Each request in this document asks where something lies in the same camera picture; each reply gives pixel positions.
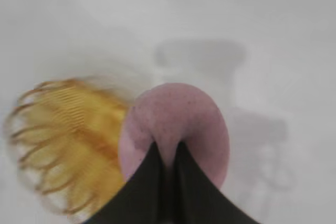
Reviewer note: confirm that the pink peach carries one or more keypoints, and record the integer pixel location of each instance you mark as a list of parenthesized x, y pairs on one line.
[(178, 119)]

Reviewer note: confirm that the yellow woven basket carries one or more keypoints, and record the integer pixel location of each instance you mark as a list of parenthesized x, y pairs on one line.
[(71, 145)]

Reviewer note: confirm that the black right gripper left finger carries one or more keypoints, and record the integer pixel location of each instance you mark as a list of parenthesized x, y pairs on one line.
[(136, 195)]

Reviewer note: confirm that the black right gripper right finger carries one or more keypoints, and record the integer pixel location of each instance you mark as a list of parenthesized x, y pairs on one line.
[(204, 197)]

